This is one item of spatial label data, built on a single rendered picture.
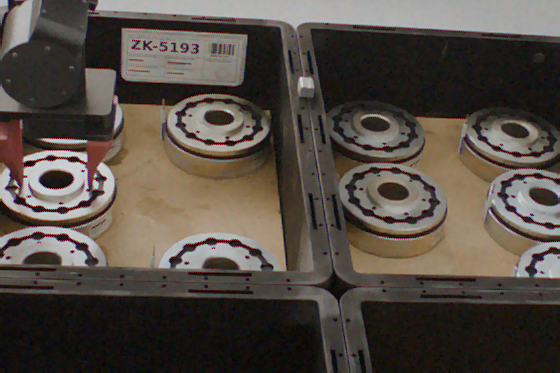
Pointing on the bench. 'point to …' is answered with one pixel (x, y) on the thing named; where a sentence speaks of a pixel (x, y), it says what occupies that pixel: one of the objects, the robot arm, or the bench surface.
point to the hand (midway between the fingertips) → (55, 175)
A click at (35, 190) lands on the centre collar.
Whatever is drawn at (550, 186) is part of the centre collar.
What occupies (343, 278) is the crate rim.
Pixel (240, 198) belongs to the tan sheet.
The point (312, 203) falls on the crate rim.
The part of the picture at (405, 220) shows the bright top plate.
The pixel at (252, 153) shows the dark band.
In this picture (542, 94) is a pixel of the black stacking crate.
